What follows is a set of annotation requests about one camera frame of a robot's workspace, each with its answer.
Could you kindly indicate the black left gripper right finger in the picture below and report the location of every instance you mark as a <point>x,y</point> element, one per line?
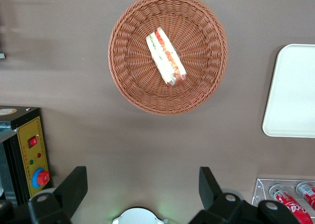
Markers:
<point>209,189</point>

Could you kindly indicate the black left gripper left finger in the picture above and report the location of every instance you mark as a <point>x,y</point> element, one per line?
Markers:
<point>71,192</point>

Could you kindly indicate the plastic-wrapped triangle sandwich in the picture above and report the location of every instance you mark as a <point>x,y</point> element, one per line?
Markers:
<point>165,59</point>

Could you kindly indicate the cream rectangular plastic tray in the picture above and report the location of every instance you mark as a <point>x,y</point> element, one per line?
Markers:
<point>292,93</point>

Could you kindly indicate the round brown wicker basket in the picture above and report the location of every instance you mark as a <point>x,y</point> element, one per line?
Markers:
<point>137,61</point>

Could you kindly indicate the red emergency stop button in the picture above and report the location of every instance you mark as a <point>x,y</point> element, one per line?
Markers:
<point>41,177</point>

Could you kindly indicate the clear acrylic can holder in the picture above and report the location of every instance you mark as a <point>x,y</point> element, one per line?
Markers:
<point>262,189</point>

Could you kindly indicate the black control box yellow panel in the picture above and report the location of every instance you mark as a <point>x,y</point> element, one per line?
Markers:
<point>27,145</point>

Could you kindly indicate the red cola can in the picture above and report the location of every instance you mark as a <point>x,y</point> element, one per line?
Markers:
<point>307,193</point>
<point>290,204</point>

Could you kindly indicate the red rocker power switch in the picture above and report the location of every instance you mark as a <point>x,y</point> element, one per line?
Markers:
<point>32,142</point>

